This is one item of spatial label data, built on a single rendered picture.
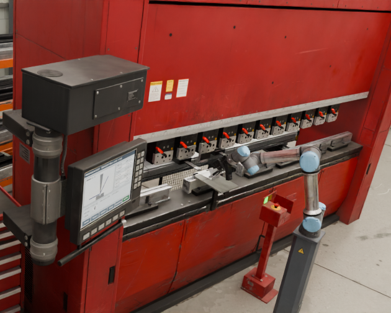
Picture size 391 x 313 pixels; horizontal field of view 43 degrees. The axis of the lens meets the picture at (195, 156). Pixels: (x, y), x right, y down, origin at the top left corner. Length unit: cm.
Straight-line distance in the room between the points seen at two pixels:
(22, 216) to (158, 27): 120
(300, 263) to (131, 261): 117
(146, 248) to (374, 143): 273
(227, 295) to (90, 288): 141
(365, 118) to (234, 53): 220
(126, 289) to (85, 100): 170
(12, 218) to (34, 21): 103
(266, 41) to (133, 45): 130
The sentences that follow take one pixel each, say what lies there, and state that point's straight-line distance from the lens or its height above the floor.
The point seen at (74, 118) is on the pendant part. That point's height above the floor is 182.
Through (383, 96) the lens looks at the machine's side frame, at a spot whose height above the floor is 140.
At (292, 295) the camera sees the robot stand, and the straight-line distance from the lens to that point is 371.
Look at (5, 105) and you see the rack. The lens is 428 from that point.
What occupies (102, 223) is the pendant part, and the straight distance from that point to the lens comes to 223.
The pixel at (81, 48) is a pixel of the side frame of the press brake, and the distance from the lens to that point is 240.
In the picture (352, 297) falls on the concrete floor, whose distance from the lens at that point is 443.
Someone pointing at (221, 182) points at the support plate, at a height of 100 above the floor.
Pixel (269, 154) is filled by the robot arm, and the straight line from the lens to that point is 330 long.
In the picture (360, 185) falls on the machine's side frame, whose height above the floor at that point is 48.
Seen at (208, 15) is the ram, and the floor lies 209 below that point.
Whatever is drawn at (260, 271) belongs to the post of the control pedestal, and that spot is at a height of 19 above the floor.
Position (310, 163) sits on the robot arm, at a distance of 309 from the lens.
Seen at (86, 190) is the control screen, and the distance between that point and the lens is 204.
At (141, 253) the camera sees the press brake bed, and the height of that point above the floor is 62.
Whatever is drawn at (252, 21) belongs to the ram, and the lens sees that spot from 328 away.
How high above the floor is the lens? 249
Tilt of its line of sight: 24 degrees down
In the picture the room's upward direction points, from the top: 10 degrees clockwise
